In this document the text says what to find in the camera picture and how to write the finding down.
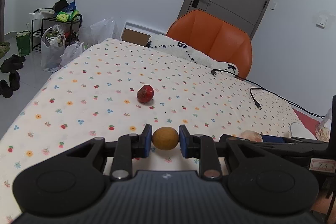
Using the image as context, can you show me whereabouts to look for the blue bag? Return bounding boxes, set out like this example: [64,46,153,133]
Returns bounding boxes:
[63,0,77,13]

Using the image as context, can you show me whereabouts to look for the floral white tablecloth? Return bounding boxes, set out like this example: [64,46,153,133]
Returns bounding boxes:
[0,38,319,224]

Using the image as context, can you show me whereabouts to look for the white fluffy cushion black letters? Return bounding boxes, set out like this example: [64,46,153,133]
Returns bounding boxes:
[146,34,242,78]

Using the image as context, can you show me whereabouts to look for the green paper bag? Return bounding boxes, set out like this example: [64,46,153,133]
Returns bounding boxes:
[16,30,32,57]

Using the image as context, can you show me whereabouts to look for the peeled shrimp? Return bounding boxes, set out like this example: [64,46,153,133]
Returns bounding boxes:
[241,130,263,142]

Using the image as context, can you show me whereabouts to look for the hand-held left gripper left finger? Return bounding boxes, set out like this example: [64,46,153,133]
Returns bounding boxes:
[64,124,153,180]

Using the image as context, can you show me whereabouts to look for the small red fruit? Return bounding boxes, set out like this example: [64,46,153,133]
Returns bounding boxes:
[136,84,154,103]

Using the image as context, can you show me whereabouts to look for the floral tissue box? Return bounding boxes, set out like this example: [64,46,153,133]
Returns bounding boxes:
[316,108,332,143]

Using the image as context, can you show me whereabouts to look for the olive slipper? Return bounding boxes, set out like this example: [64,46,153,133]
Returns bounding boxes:
[0,41,11,59]

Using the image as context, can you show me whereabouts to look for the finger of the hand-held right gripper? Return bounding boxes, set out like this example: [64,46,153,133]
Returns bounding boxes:
[262,135,305,144]
[219,134,313,165]

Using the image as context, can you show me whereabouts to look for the black cloth item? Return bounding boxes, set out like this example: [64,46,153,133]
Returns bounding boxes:
[52,0,69,11]

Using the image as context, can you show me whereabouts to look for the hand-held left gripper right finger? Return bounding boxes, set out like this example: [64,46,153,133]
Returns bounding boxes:
[179,125,271,179]

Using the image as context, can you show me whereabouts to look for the white cloth item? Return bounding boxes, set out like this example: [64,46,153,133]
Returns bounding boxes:
[29,8,56,15]

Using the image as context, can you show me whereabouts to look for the black metal rack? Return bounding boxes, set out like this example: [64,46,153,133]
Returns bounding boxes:
[31,14,83,53]

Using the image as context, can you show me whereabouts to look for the black shoe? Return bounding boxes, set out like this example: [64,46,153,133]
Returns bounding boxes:
[8,69,21,91]
[0,54,26,73]
[0,79,14,99]

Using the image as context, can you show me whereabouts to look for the yellow-brown round fruit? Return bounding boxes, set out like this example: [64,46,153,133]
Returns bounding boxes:
[152,127,180,150]

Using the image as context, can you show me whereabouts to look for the orange red table mat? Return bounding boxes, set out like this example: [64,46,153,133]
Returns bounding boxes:
[292,108,322,136]

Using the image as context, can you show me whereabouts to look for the clear plastic bag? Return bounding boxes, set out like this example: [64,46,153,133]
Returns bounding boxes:
[78,18,119,47]

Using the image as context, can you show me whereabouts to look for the green packet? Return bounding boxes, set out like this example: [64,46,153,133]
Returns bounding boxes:
[55,10,79,22]

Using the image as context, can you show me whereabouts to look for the black cable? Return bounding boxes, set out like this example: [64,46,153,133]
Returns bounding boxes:
[249,87,325,119]
[211,69,253,82]

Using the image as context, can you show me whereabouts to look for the white plastic bag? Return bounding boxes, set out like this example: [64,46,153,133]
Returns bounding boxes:
[40,24,66,73]
[59,41,86,67]

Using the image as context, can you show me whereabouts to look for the orange chair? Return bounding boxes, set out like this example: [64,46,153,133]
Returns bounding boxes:
[166,10,253,80]

